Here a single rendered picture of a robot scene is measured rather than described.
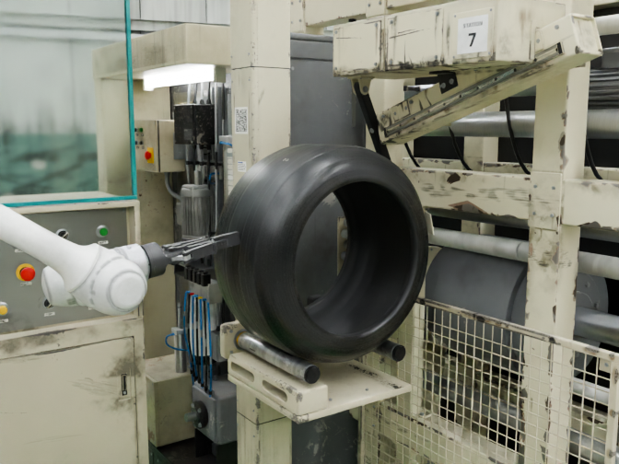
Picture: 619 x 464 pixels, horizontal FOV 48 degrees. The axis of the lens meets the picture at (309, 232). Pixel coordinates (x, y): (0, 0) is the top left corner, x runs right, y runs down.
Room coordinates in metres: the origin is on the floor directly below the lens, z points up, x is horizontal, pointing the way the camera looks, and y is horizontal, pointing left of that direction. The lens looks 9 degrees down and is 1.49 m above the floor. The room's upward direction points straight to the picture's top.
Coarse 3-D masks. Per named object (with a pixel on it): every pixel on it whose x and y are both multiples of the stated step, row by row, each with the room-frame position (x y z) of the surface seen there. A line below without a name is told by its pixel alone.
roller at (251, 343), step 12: (240, 336) 1.85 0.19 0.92; (252, 336) 1.82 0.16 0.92; (252, 348) 1.78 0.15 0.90; (264, 348) 1.74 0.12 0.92; (276, 348) 1.72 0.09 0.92; (276, 360) 1.68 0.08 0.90; (288, 360) 1.65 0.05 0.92; (300, 360) 1.63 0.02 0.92; (288, 372) 1.64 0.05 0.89; (300, 372) 1.59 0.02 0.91; (312, 372) 1.58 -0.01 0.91
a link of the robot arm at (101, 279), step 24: (0, 216) 1.22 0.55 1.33; (24, 240) 1.20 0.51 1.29; (48, 240) 1.21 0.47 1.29; (48, 264) 1.22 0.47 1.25; (72, 264) 1.22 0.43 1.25; (96, 264) 1.22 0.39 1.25; (120, 264) 1.22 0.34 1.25; (72, 288) 1.22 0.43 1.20; (96, 288) 1.20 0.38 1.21; (120, 288) 1.19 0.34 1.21; (144, 288) 1.23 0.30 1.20; (120, 312) 1.21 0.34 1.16
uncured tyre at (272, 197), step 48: (240, 192) 1.69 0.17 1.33; (288, 192) 1.58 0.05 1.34; (336, 192) 1.97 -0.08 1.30; (384, 192) 1.93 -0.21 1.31; (240, 240) 1.60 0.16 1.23; (288, 240) 1.55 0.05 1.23; (384, 240) 1.99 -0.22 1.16; (240, 288) 1.60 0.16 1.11; (288, 288) 1.55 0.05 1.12; (336, 288) 1.96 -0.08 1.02; (384, 288) 1.93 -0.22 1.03; (288, 336) 1.57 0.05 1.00; (336, 336) 1.62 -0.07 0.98; (384, 336) 1.72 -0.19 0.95
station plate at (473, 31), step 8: (480, 16) 1.60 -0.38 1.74; (464, 24) 1.64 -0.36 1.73; (472, 24) 1.62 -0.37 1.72; (480, 24) 1.60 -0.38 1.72; (464, 32) 1.64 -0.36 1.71; (472, 32) 1.62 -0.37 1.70; (480, 32) 1.60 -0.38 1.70; (464, 40) 1.63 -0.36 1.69; (472, 40) 1.62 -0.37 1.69; (480, 40) 1.60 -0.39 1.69; (464, 48) 1.63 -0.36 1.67; (472, 48) 1.62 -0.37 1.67; (480, 48) 1.60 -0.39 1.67
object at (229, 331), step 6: (222, 324) 1.85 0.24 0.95; (228, 324) 1.85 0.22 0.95; (234, 324) 1.85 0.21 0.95; (240, 324) 1.87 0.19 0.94; (222, 330) 1.84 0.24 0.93; (228, 330) 1.84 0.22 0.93; (234, 330) 1.85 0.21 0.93; (240, 330) 1.86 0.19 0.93; (246, 330) 1.87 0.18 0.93; (222, 336) 1.84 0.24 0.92; (228, 336) 1.84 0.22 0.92; (234, 336) 1.85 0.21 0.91; (222, 342) 1.84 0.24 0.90; (228, 342) 1.84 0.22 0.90; (234, 342) 1.85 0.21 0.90; (222, 348) 1.85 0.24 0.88; (228, 348) 1.84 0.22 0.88; (234, 348) 1.85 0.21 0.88; (240, 348) 1.86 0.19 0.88; (222, 354) 1.85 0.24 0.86; (228, 354) 1.84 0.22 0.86
